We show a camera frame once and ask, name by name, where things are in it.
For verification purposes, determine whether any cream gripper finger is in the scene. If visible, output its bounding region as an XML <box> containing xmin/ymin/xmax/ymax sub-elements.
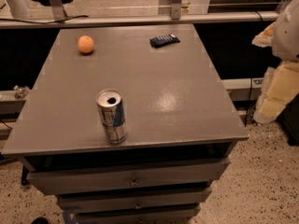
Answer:
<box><xmin>253</xmin><ymin>61</ymin><xmax>299</xmax><ymax>123</ymax></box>
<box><xmin>252</xmin><ymin>22</ymin><xmax>276</xmax><ymax>48</ymax></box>

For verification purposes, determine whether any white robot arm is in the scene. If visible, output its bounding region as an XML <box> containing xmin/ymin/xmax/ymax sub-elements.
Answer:
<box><xmin>252</xmin><ymin>0</ymin><xmax>299</xmax><ymax>123</ymax></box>

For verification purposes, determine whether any silver blue redbull can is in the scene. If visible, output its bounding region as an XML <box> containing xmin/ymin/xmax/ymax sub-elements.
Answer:
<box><xmin>96</xmin><ymin>89</ymin><xmax>127</xmax><ymax>144</ymax></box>

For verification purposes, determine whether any top grey drawer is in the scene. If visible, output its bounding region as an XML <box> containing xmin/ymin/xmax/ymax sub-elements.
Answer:
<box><xmin>27</xmin><ymin>158</ymin><xmax>230</xmax><ymax>195</ymax></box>

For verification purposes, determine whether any orange fruit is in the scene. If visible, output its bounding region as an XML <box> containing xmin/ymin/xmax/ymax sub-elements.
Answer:
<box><xmin>78</xmin><ymin>35</ymin><xmax>94</xmax><ymax>54</ymax></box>

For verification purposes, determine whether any middle grey drawer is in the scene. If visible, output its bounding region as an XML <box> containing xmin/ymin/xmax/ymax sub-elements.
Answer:
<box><xmin>58</xmin><ymin>186</ymin><xmax>211</xmax><ymax>214</ymax></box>

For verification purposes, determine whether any white pipe top left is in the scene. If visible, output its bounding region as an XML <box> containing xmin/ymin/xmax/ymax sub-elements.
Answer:
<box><xmin>5</xmin><ymin>0</ymin><xmax>32</xmax><ymax>19</ymax></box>

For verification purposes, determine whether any small shiny object left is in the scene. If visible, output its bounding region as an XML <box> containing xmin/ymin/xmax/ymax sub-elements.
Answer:
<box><xmin>13</xmin><ymin>85</ymin><xmax>30</xmax><ymax>99</ymax></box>

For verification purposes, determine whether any grey metal rail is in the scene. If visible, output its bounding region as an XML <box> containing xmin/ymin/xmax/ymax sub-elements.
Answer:
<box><xmin>0</xmin><ymin>11</ymin><xmax>278</xmax><ymax>29</ymax></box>

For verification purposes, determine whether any black cable on rail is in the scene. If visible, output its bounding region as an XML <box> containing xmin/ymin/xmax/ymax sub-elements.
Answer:
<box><xmin>0</xmin><ymin>14</ymin><xmax>90</xmax><ymax>25</ymax></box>

